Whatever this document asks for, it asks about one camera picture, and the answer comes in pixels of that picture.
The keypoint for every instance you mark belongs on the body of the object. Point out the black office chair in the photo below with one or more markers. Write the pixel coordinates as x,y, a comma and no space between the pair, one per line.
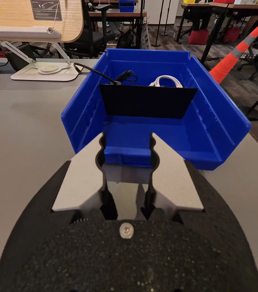
92,38

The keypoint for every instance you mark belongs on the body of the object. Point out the wooden table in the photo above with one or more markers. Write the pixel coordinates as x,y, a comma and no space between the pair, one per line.
245,6
115,14

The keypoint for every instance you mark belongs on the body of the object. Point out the orange traffic cone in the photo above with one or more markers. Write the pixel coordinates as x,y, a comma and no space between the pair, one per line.
233,57

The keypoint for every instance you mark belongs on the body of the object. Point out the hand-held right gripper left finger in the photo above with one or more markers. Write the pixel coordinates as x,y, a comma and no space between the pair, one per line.
81,180

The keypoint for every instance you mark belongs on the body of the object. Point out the blue plastic bin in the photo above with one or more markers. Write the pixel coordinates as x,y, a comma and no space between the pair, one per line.
126,6
211,127

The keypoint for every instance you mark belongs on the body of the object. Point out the black bin divider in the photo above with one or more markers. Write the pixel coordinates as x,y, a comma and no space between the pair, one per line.
147,100

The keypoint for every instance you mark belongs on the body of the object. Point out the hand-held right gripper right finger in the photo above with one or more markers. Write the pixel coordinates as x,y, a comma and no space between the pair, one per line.
176,182

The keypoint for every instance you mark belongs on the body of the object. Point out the grey desk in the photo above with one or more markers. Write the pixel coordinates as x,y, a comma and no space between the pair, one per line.
28,125

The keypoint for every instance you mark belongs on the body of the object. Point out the black backpack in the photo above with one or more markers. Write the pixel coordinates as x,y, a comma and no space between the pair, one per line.
125,40

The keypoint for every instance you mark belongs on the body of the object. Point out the wooden board stand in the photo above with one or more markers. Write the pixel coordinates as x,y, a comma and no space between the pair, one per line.
17,20

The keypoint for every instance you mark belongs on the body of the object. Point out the black box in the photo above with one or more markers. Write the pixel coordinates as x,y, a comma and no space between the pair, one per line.
19,57

